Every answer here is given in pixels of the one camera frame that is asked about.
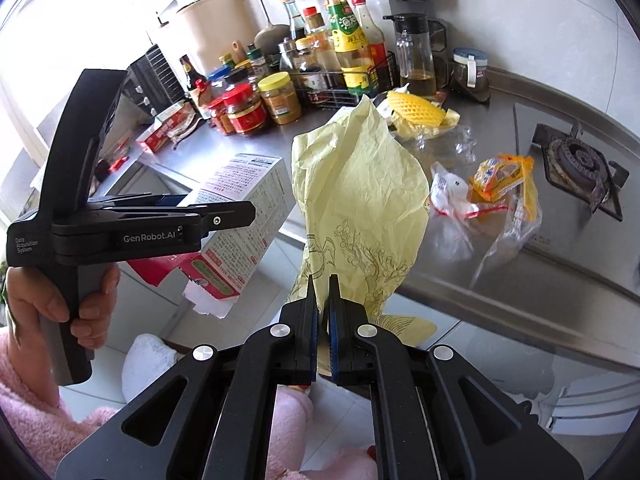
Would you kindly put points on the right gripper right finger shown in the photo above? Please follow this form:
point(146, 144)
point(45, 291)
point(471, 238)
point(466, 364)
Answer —
point(435, 415)

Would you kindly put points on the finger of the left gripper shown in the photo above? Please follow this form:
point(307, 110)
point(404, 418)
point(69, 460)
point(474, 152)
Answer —
point(144, 200)
point(205, 217)

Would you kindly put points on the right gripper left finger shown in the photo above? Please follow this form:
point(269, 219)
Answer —
point(210, 415)

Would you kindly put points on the red white carton box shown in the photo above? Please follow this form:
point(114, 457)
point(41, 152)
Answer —
point(255, 195)

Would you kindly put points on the yellow paper bag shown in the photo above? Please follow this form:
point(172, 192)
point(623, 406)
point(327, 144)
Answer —
point(364, 201)

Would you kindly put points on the clear plastic bag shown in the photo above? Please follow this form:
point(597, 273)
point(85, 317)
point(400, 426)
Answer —
point(469, 229)

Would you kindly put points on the orange snack wrapper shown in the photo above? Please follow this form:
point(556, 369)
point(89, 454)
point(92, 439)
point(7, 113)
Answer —
point(500, 175)

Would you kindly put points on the person's left hand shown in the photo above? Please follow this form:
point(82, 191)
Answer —
point(32, 297)

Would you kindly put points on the pink right trouser leg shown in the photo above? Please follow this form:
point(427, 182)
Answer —
point(348, 464)

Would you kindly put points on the red-lid chili sauce jar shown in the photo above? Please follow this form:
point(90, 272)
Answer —
point(245, 109)

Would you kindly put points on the yellow-lid peanut butter jar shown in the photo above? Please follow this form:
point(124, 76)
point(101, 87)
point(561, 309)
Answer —
point(279, 94)

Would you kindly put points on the yellow foam fruit net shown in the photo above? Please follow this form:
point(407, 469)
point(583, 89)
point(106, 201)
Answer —
point(414, 114)

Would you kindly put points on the large yellow-label sauce bottle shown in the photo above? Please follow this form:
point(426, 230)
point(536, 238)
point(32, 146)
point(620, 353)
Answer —
point(352, 49)

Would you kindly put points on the red-cap vinegar bottle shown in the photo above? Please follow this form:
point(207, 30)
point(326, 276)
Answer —
point(373, 33)

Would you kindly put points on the glass oil dispenser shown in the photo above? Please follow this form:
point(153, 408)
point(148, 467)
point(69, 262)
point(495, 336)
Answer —
point(414, 54)

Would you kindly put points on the blue-lid glass jar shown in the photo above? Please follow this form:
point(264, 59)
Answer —
point(469, 73)

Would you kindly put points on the gas stove top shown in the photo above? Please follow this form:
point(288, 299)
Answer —
point(589, 197)

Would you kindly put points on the black wire condiment rack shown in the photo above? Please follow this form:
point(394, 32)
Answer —
point(336, 88)

